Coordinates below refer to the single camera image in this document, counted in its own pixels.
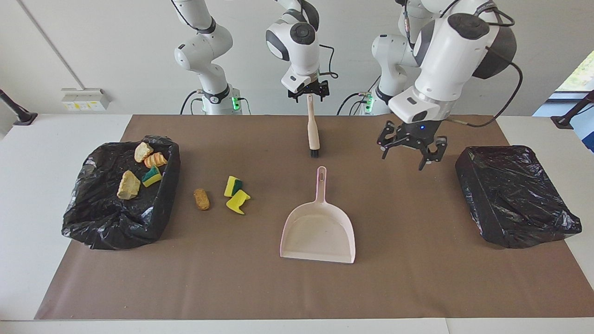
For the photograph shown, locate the black base cable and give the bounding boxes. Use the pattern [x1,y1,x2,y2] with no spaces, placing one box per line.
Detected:
[336,90,372,116]
[180,90,205,115]

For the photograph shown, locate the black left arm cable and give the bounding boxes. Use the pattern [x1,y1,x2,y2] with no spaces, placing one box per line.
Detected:
[401,0,524,128]

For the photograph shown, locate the striped orange bread piece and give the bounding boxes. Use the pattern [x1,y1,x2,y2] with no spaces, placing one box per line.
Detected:
[144,152,168,169]

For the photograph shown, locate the beige hand brush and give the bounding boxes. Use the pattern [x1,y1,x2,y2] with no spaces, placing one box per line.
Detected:
[307,94,321,158]

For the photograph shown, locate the small beige foam chunk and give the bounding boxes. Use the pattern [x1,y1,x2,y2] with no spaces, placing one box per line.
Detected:
[134,142,154,163]

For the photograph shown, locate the white wall socket box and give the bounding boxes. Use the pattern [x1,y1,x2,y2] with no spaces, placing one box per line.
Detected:
[61,88,111,112]

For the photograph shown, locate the open bin with black bag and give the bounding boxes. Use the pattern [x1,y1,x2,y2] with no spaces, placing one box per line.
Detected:
[61,136,181,251]

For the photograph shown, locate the large beige foam chunk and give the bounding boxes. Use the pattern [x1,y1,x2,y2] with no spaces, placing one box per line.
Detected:
[117,170,141,200]

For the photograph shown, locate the notched yellow sponge piece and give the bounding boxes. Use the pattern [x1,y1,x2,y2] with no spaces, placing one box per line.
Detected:
[226,189,252,215]

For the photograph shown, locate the flat bin with black bag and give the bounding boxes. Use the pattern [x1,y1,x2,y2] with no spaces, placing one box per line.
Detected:
[455,145,582,249]

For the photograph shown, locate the brown paper table mat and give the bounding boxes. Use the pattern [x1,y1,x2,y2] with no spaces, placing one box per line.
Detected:
[35,115,594,321]

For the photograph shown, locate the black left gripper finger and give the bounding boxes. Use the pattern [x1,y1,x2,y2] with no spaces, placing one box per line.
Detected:
[418,135,448,171]
[377,122,400,161]

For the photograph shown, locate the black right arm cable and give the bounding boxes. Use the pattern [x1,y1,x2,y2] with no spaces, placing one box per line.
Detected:
[318,44,339,79]

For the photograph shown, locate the pink plastic dustpan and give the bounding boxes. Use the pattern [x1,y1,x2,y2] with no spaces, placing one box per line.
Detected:
[280,166,356,264]

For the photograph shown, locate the black clamp stand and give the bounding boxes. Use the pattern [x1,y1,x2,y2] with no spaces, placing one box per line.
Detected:
[551,90,594,129]
[0,89,38,126]

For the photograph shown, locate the yellow green sponge piece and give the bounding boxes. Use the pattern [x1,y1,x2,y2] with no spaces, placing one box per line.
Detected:
[142,166,163,188]
[224,175,243,198]

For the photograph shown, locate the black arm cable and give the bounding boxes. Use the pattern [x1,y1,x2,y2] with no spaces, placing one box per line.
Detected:
[318,44,339,79]
[401,0,524,128]

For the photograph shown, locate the window pane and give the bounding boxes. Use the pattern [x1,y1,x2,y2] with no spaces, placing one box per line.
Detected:
[555,50,594,92]

